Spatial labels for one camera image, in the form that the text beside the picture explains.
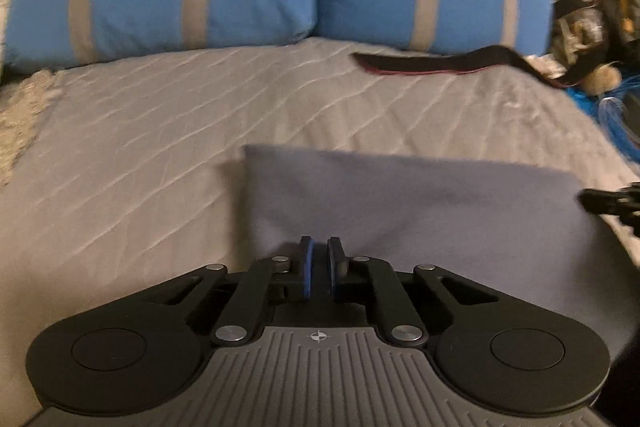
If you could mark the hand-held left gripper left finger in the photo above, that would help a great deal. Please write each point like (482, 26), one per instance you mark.
(307, 267)

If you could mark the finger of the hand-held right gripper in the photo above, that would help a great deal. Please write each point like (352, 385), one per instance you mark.
(602, 202)

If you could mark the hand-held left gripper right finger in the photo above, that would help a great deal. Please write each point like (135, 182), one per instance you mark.
(332, 267)

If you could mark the grey-blue sweatpants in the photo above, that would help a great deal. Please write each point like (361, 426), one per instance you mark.
(400, 207)

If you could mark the sneaker with white laces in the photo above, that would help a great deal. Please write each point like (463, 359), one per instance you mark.
(580, 29)

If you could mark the grey quilted bed cover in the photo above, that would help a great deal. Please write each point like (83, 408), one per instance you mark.
(150, 157)

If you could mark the yellow wooden stick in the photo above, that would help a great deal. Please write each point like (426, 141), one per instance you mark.
(625, 7)

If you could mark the cream fringed throw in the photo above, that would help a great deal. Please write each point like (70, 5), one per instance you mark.
(25, 117)

